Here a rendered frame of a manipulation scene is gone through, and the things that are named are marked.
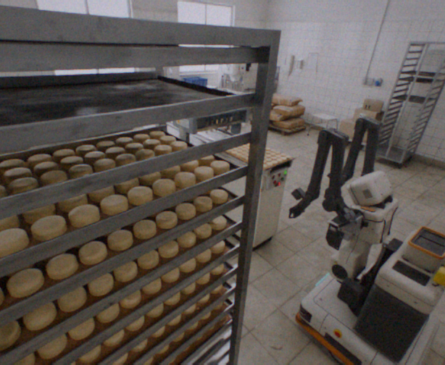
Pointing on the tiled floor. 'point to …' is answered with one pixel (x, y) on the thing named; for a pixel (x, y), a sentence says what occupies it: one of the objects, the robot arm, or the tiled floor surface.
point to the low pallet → (286, 129)
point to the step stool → (324, 119)
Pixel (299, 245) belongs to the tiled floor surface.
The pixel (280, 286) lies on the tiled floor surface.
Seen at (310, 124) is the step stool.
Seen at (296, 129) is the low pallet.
